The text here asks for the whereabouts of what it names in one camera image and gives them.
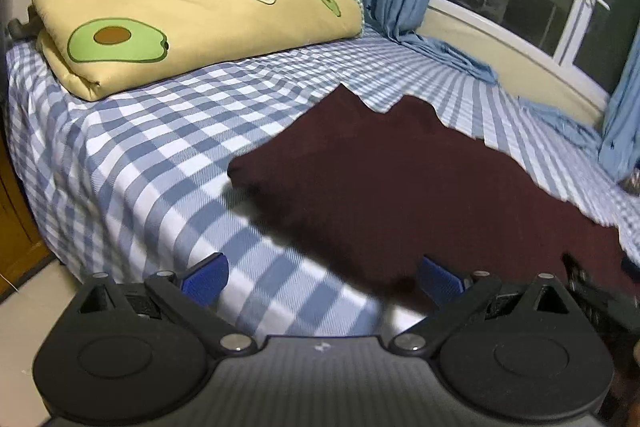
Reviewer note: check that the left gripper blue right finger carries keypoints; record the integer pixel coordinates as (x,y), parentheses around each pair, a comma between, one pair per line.
(440,285)

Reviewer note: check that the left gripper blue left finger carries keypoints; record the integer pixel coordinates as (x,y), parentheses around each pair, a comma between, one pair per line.
(204,281)

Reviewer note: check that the dark maroon garment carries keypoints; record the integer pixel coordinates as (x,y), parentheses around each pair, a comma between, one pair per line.
(375,194)

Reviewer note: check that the blue checked bed sheet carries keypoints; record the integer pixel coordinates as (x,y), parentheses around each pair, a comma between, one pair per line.
(138,182)

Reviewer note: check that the right blue star curtain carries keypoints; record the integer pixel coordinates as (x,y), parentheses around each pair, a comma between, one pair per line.
(616,146)

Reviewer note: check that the yellow avocado print quilt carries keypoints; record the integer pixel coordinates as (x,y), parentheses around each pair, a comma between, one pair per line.
(97,48)

